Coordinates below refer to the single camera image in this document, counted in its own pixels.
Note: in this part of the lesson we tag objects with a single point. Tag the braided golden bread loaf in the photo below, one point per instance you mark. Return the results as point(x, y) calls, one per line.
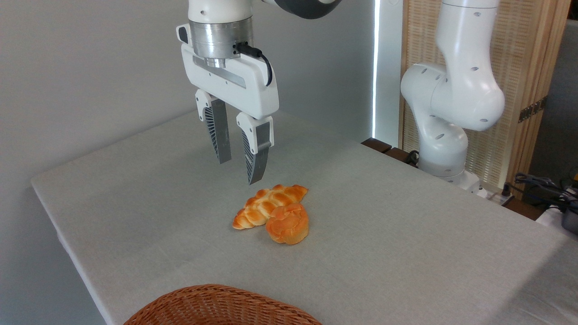
point(264, 205)

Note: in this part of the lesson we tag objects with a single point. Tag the round orange bread roll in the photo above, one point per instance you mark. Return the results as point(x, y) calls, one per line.
point(289, 225)

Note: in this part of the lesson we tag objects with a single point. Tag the vertical white light strip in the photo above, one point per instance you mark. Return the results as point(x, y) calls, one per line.
point(375, 67)

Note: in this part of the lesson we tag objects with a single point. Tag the brown wicker basket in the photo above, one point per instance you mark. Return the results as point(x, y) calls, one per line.
point(216, 307)

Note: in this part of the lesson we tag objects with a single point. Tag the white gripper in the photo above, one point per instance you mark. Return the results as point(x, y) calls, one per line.
point(253, 92)

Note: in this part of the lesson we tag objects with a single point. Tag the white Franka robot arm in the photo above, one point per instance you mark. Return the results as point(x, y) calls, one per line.
point(456, 90)

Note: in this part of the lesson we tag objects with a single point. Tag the black screen hinge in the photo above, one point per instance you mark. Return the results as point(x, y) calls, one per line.
point(532, 109)

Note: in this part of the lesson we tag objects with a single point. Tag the grey tablecloth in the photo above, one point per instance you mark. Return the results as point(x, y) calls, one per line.
point(406, 253)

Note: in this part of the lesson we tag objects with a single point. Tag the dark wooden side table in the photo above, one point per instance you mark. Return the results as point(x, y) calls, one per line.
point(384, 148)

